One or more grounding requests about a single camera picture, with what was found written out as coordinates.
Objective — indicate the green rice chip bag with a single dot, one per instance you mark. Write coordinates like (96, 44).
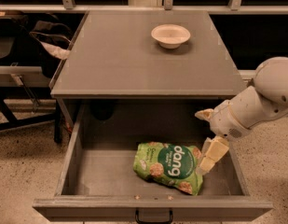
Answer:
(169, 165)

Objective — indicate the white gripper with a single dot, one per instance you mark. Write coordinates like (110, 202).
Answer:
(224, 118)

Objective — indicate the white bowl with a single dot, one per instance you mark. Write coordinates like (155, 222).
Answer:
(170, 36)

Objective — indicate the dark bag with white cloth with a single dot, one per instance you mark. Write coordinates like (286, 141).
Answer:
(53, 38)

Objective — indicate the black drawer handle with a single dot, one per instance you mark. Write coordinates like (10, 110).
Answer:
(149, 217)

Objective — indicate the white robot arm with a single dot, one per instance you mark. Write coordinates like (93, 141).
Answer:
(265, 100)

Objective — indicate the grey cabinet counter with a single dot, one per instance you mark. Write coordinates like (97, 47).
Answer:
(118, 78)

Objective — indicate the grey bench with black legs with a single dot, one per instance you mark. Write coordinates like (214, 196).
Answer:
(26, 82)

